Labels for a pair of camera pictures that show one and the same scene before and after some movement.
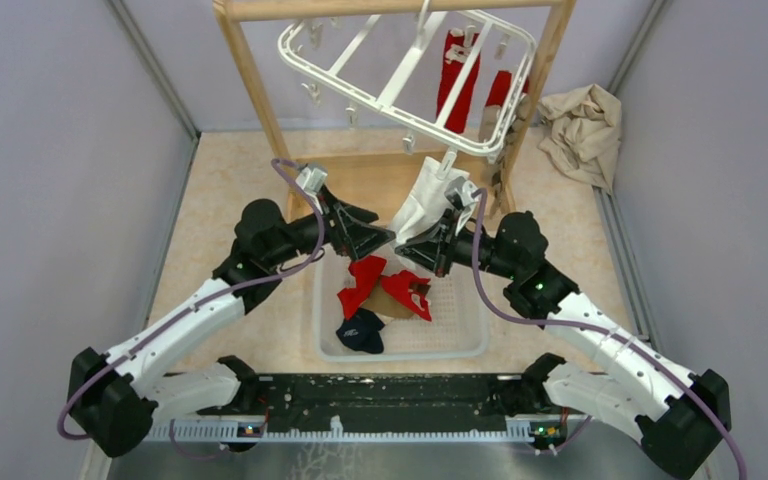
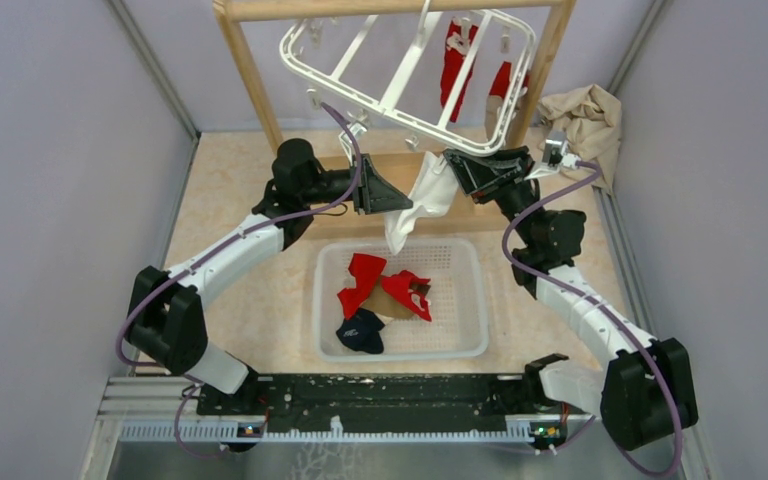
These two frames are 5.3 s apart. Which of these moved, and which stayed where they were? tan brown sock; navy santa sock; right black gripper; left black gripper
Moved: right black gripper; left black gripper
Stayed: tan brown sock; navy santa sock
